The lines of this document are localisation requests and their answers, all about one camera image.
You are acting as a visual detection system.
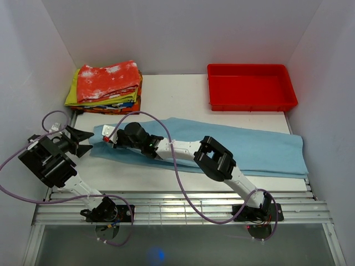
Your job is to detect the yellow green folded trousers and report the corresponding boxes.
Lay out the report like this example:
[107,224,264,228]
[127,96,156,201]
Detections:
[64,69,143,106]

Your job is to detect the red plastic tray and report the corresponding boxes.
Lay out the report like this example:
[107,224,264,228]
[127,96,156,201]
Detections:
[207,64,298,112]

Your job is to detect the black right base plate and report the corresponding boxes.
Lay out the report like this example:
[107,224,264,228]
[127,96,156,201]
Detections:
[234,203,285,223]

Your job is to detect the red white tie-dye trousers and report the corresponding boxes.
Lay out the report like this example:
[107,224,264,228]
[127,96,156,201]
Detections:
[77,60,141,103]

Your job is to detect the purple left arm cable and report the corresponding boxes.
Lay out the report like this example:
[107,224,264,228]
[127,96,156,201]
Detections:
[0,110,135,247]

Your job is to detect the aluminium rail frame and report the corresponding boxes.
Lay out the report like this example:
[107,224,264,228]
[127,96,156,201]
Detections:
[24,110,347,266]

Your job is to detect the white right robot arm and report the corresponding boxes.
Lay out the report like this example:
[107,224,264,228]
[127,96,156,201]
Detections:
[102,122,283,223]

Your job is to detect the light blue trousers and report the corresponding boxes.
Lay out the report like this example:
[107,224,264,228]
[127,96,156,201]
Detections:
[89,117,308,179]

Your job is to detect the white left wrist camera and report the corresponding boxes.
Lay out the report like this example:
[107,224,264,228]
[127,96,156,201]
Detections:
[49,122,62,132]

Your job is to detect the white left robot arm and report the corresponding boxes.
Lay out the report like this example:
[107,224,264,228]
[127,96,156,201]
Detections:
[18,126,118,222]

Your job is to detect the orange patterned folded trousers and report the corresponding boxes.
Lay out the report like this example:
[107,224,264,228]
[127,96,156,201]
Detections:
[69,75,143,115]

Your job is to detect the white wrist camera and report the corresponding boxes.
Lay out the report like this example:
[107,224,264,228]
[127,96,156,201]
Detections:
[49,122,62,132]
[102,125,117,145]

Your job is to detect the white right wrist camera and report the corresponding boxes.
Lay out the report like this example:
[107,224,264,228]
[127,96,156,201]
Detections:
[102,125,117,145]

